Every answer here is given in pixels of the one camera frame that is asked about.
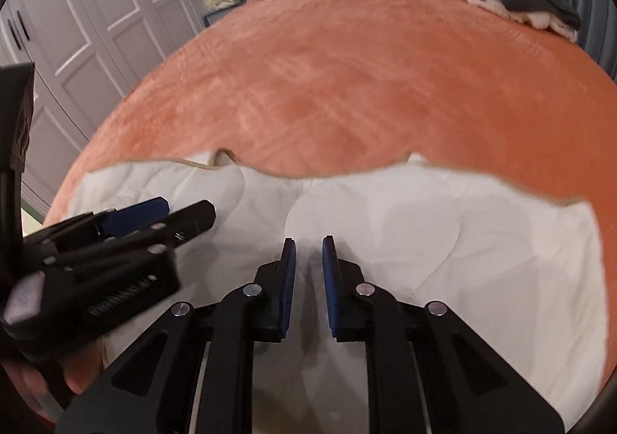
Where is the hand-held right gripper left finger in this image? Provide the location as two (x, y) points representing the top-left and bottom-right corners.
(62, 237), (297, 434)

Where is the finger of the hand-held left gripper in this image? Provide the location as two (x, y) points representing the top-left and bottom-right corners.
(57, 201), (217, 267)
(29, 196), (171, 248)

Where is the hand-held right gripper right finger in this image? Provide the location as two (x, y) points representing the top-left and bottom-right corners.
(322, 235), (565, 434)

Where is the cream quilted jacket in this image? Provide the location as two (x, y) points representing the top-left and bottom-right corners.
(65, 149), (609, 434)

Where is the bed with orange blanket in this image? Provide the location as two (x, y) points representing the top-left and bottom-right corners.
(43, 0), (617, 396)

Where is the white panelled wardrobe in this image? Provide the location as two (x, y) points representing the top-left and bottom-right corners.
(0, 0), (225, 218)

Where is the grey nightstand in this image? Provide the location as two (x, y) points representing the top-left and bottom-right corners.
(202, 5), (246, 27)

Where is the cream fleece garment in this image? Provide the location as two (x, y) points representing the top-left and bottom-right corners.
(464, 0), (579, 43)

